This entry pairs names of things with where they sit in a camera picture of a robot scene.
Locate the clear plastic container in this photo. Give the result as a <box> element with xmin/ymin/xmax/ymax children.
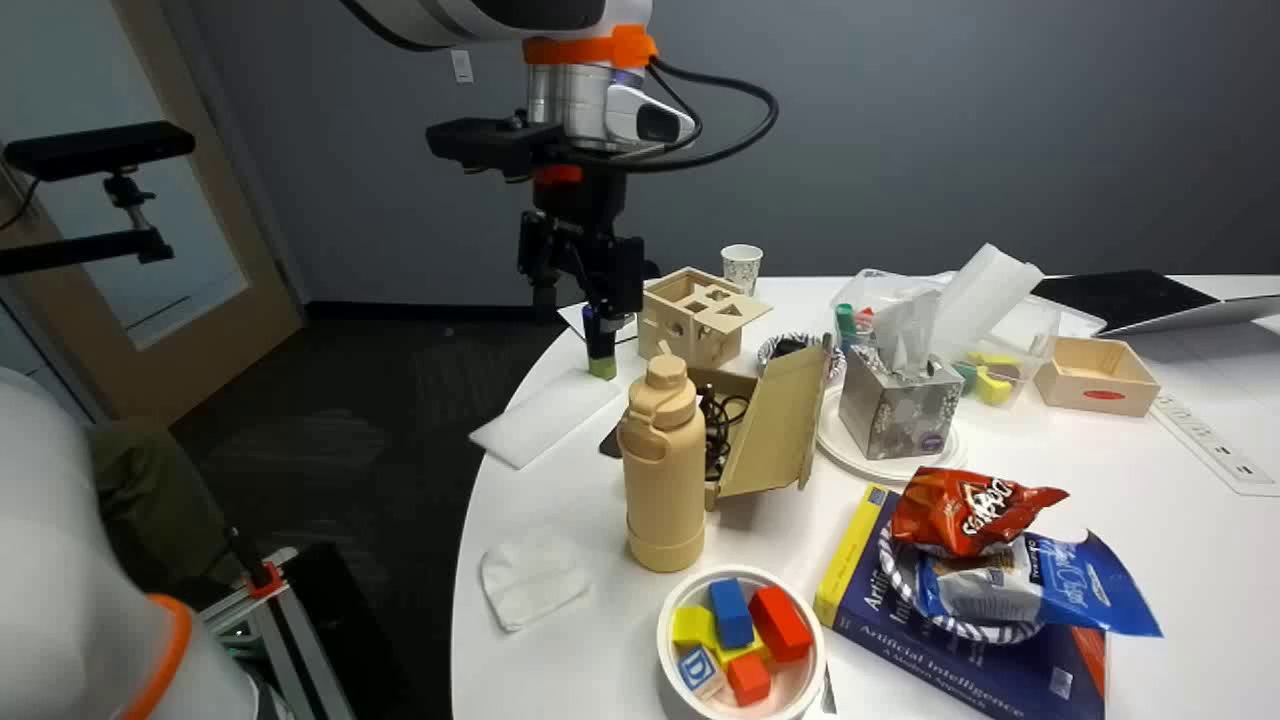
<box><xmin>956</xmin><ymin>307</ymin><xmax>1064</xmax><ymax>413</ymax></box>

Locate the olive green bag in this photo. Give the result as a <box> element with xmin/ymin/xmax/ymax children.
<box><xmin>87</xmin><ymin>418</ymin><xmax>249</xmax><ymax>592</ymax></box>

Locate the black camera bar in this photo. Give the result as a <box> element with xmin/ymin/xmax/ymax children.
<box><xmin>0</xmin><ymin>115</ymin><xmax>201</xmax><ymax>184</ymax></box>

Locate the wooden toy box lid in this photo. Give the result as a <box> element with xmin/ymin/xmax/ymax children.
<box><xmin>640</xmin><ymin>265</ymin><xmax>776</xmax><ymax>331</ymax></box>

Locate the wooden door with glass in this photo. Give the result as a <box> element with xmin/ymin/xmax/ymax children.
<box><xmin>0</xmin><ymin>0</ymin><xmax>308</xmax><ymax>428</ymax></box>

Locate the white folded cloth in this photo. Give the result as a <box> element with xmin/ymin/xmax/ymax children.
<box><xmin>476</xmin><ymin>531</ymin><xmax>594</xmax><ymax>637</ymax></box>

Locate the grey tissue box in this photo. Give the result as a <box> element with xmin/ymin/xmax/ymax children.
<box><xmin>838</xmin><ymin>347</ymin><xmax>969</xmax><ymax>466</ymax></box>

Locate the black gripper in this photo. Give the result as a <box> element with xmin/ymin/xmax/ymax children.
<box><xmin>515</xmin><ymin>159</ymin><xmax>651</xmax><ymax>329</ymax></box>

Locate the red chip bag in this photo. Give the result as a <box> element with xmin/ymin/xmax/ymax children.
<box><xmin>883</xmin><ymin>466</ymin><xmax>1073</xmax><ymax>566</ymax></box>

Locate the yellow flat book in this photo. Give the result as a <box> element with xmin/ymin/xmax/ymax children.
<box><xmin>813</xmin><ymin>486</ymin><xmax>894</xmax><ymax>630</ymax></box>

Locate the white round bowl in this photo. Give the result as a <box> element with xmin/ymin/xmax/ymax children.
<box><xmin>651</xmin><ymin>566</ymin><xmax>832</xmax><ymax>720</ymax></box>

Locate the green bottle with blue cap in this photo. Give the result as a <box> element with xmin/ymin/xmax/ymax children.
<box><xmin>582</xmin><ymin>304</ymin><xmax>625</xmax><ymax>386</ymax></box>

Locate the black tablet device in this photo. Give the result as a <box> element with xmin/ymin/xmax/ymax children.
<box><xmin>1034</xmin><ymin>269</ymin><xmax>1280</xmax><ymax>342</ymax></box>

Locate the black adapter cable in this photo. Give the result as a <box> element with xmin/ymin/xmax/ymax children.
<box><xmin>697</xmin><ymin>386</ymin><xmax>752</xmax><ymax>493</ymax></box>

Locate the brown cardboard box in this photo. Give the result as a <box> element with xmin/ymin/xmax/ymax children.
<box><xmin>684</xmin><ymin>342</ymin><xmax>832</xmax><ymax>514</ymax></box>

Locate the orange toy block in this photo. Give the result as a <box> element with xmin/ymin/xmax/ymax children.
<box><xmin>726</xmin><ymin>654</ymin><xmax>776</xmax><ymax>713</ymax></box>

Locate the white power strip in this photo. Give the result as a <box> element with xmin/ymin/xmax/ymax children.
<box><xmin>1153</xmin><ymin>393</ymin><xmax>1280</xmax><ymax>501</ymax></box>

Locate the blue patterned white bowl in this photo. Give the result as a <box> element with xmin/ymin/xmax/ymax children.
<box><xmin>757</xmin><ymin>329</ymin><xmax>844</xmax><ymax>393</ymax></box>

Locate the clear plastic bag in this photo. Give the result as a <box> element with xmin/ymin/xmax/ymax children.
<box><xmin>832</xmin><ymin>265</ymin><xmax>969</xmax><ymax>324</ymax></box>

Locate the white tissue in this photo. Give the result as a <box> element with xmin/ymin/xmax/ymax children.
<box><xmin>872</xmin><ymin>287</ymin><xmax>946</xmax><ymax>386</ymax></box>

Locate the blue white lettered block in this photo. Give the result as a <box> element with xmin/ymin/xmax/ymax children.
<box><xmin>674</xmin><ymin>644</ymin><xmax>734</xmax><ymax>700</ymax></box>

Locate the beige water bottle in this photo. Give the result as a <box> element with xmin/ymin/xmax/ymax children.
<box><xmin>613</xmin><ymin>342</ymin><xmax>711</xmax><ymax>576</ymax></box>

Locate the white round plate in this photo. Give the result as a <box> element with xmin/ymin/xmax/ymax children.
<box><xmin>813</xmin><ymin>386</ymin><xmax>969</xmax><ymax>489</ymax></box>

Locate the yellow green toy piece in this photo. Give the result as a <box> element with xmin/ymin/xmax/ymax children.
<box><xmin>969</xmin><ymin>353</ymin><xmax>1023</xmax><ymax>409</ymax></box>

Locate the small open wooden tray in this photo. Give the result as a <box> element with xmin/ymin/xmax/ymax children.
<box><xmin>1034</xmin><ymin>331</ymin><xmax>1165</xmax><ymax>422</ymax></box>

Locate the blue toy block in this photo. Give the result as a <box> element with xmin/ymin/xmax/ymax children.
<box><xmin>704</xmin><ymin>576</ymin><xmax>761</xmax><ymax>657</ymax></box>

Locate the tripod with orange clamp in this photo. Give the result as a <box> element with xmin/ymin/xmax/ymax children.
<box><xmin>197</xmin><ymin>524</ymin><xmax>358</xmax><ymax>720</ymax></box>

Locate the yellow toy block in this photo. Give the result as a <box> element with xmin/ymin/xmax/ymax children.
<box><xmin>667</xmin><ymin>601</ymin><xmax>726</xmax><ymax>661</ymax></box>

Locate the blue book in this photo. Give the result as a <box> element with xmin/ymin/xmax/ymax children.
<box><xmin>832</xmin><ymin>489</ymin><xmax>1113</xmax><ymax>720</ymax></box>

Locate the wooden shape sorter toy box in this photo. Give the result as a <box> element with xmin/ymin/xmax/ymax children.
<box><xmin>637</xmin><ymin>265</ymin><xmax>776</xmax><ymax>372</ymax></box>

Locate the white paper cup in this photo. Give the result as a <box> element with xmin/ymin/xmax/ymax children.
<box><xmin>718</xmin><ymin>241</ymin><xmax>767</xmax><ymax>302</ymax></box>

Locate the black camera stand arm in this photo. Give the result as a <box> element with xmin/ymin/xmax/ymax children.
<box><xmin>0</xmin><ymin>166</ymin><xmax>180</xmax><ymax>279</ymax></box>

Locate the blue snack bag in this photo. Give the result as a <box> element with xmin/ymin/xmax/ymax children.
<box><xmin>934</xmin><ymin>527</ymin><xmax>1167</xmax><ymax>641</ymax></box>

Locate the white paper sheet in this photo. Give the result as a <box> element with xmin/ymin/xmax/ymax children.
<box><xmin>470</xmin><ymin>359</ymin><xmax>633</xmax><ymax>473</ymax></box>
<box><xmin>556</xmin><ymin>296</ymin><xmax>649</xmax><ymax>347</ymax></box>

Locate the red toy block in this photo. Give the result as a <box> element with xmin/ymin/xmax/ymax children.
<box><xmin>747</xmin><ymin>584</ymin><xmax>816</xmax><ymax>666</ymax></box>

